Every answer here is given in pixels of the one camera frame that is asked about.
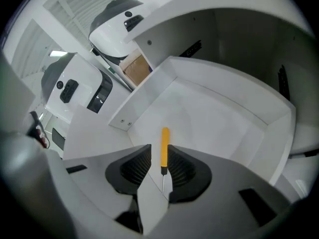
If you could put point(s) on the white delivery robot black lid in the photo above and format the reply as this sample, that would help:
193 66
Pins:
109 34

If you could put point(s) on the person's left hand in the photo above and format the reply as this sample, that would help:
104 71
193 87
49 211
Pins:
43 141

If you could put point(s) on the white drawer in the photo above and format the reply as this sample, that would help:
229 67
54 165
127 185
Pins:
199 113

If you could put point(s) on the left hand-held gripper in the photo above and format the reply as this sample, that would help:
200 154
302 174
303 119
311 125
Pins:
27 183

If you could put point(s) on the white delivery robot grey lid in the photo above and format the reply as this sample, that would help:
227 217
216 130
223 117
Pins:
74 73

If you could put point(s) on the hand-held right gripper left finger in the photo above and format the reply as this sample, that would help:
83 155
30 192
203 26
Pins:
99 163

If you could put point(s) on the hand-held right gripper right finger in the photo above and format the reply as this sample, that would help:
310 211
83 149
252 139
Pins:
224 183

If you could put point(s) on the brown cardboard box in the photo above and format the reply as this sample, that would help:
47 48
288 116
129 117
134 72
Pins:
135 68

